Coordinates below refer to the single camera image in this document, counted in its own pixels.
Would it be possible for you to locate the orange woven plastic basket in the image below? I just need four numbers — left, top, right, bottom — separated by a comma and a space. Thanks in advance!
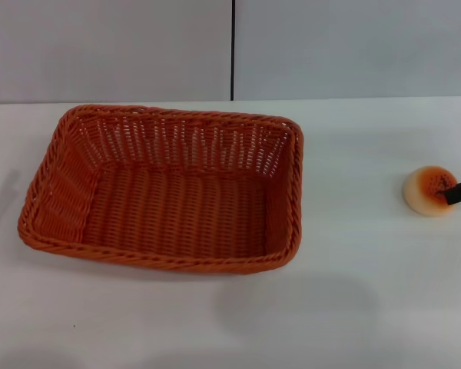
16, 103, 305, 276

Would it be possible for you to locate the round toy bread bun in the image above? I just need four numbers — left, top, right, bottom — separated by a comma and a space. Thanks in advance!
402, 165, 459, 218

